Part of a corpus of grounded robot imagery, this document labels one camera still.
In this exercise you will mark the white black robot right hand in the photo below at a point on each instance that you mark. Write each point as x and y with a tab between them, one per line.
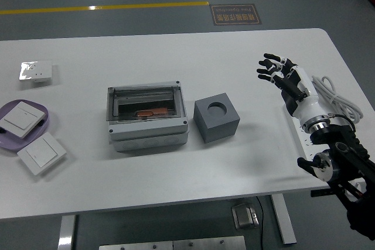
304	103

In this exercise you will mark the orange cylinder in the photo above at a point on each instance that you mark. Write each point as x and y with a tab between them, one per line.
155	112

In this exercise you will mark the grey junction box clear lid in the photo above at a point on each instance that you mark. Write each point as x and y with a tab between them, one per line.
146	140

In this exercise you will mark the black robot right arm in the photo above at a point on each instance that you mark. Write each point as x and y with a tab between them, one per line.
345	150

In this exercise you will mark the grey cube with round hole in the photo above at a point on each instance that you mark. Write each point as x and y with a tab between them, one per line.
216	130

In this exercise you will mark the metal floor socket box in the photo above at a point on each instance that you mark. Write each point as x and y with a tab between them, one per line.
244	216

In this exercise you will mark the white power strip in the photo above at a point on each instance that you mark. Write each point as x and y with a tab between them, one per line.
301	141

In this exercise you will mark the black table control panel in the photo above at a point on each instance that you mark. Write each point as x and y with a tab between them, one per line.
319	193

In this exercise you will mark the brown floor sign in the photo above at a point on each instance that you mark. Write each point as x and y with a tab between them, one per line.
235	14

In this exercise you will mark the white table leg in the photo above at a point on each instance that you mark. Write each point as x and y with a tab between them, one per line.
284	220
66	232

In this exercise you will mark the grey metal plate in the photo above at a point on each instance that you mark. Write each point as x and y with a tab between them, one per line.
134	245
209	243

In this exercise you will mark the purple tray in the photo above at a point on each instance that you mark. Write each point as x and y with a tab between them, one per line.
8	144

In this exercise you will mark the white wall socket with film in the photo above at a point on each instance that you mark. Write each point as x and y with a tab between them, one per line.
41	70

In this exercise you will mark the white wall switch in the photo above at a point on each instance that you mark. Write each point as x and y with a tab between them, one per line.
20	118
41	152

